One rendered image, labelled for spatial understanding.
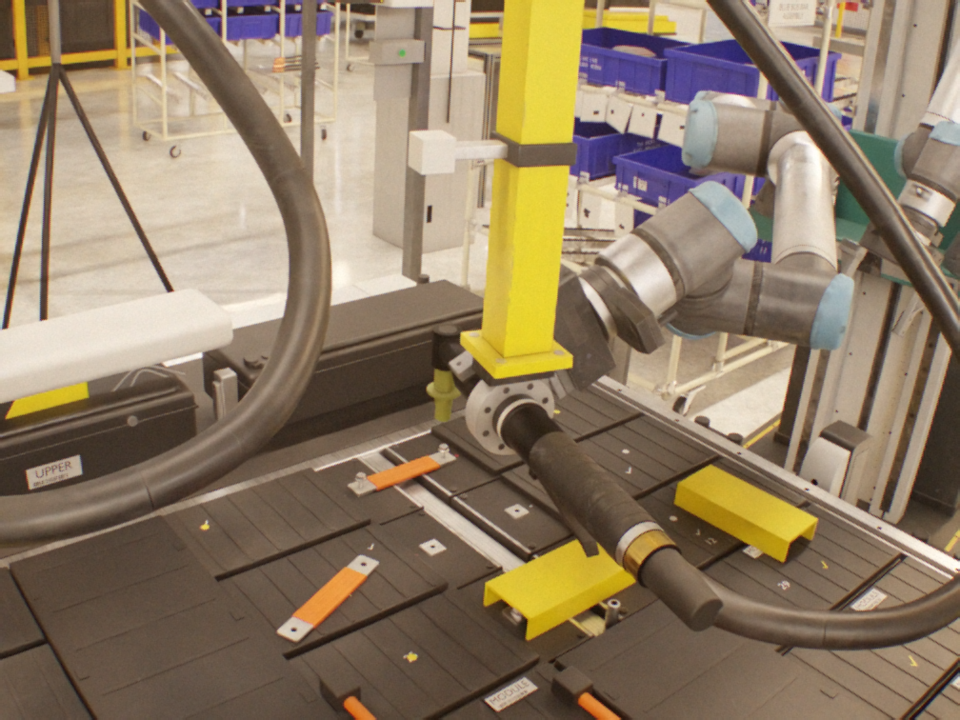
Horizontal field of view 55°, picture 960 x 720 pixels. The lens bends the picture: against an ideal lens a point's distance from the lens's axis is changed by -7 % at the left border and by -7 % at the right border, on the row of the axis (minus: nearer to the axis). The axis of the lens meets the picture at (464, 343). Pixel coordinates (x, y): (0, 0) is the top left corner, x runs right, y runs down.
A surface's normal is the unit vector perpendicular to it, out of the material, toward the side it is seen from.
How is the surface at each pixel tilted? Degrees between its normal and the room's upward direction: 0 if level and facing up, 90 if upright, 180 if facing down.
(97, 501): 44
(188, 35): 80
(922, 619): 49
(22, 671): 0
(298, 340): 36
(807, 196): 8
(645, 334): 90
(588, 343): 90
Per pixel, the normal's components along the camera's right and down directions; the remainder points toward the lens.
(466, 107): 0.63, 0.36
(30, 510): 0.14, -0.35
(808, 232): -0.04, -0.86
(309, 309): 0.33, -0.51
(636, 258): -0.14, -0.42
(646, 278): 0.15, 0.01
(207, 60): -0.15, 0.18
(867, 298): -0.69, 0.26
